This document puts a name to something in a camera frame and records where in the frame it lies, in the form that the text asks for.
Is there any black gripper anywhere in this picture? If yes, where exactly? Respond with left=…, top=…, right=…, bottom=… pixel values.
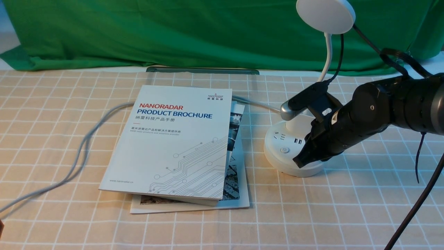
left=293, top=104, right=372, bottom=169

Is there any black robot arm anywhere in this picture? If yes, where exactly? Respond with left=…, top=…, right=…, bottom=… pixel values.
left=288, top=73, right=444, bottom=168

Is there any white desk lamp with sockets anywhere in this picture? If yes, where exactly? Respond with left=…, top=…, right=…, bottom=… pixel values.
left=264, top=0, right=356, bottom=177

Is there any lower booklet with photos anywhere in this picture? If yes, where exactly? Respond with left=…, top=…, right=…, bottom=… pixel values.
left=130, top=101, right=250, bottom=215

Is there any white Nanoradar product brochure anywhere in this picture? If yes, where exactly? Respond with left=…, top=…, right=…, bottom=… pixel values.
left=99, top=84, right=232, bottom=200

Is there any beige checked tablecloth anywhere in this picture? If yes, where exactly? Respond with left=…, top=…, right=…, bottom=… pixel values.
left=0, top=70, right=443, bottom=250

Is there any green backdrop cloth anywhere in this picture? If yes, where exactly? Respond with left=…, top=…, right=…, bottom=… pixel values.
left=1, top=0, right=443, bottom=76

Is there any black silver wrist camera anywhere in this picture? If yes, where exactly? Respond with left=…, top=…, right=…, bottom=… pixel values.
left=280, top=81, right=343, bottom=123

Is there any thick black cable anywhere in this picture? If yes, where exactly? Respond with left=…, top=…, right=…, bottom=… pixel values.
left=384, top=153, right=444, bottom=250

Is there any black camera cable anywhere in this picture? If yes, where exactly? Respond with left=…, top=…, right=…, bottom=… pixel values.
left=326, top=24, right=434, bottom=184

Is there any grey power cable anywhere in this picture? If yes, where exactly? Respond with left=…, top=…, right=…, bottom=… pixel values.
left=0, top=95, right=282, bottom=213

